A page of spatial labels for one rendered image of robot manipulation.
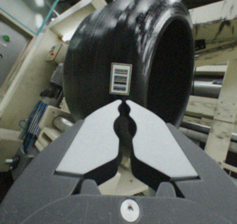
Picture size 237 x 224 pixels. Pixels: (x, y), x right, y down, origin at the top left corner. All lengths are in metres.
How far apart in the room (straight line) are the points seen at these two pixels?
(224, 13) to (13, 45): 1.10
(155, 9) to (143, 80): 0.16
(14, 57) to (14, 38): 0.10
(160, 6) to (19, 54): 0.77
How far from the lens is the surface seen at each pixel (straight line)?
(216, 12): 0.94
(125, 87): 0.25
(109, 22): 0.32
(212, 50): 0.94
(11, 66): 0.91
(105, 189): 0.35
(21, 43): 0.93
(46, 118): 0.57
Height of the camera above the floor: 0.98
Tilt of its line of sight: 9 degrees up
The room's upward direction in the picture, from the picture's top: 22 degrees clockwise
